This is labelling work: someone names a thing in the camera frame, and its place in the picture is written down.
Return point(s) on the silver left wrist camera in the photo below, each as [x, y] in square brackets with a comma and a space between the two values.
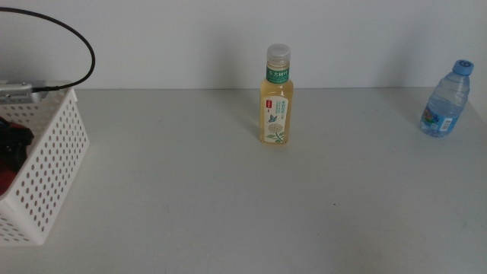
[17, 93]

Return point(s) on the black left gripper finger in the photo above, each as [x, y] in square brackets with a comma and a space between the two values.
[13, 158]

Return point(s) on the white perforated plastic basket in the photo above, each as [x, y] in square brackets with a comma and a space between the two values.
[49, 163]

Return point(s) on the yellow tea bottle green label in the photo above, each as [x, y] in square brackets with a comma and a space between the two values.
[276, 110]

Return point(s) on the clear water bottle blue cap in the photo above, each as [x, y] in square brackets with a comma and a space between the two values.
[443, 102]

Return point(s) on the red drink can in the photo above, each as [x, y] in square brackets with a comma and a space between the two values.
[5, 180]

